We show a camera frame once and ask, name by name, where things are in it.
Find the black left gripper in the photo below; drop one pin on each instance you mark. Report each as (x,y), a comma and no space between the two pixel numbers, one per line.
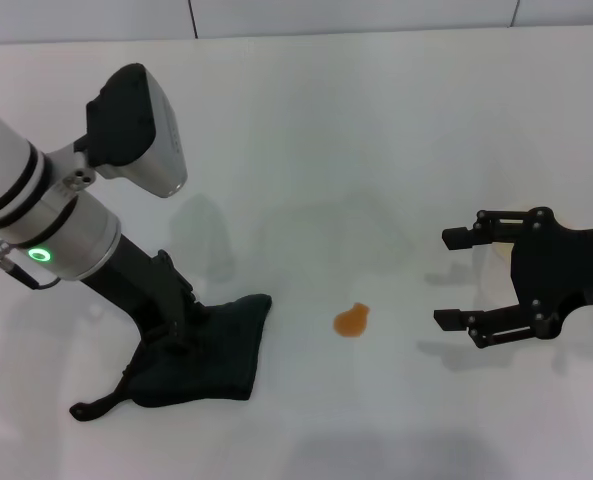
(131,285)

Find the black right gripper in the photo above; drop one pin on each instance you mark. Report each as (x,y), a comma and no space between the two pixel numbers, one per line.
(551,265)

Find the dark blue rag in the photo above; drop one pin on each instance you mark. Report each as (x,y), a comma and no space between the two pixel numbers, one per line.
(216,360)

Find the orange brown liquid stain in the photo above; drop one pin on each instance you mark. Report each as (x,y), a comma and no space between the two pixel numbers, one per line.
(351,322)

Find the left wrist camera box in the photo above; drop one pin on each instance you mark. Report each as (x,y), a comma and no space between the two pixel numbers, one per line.
(126,120)

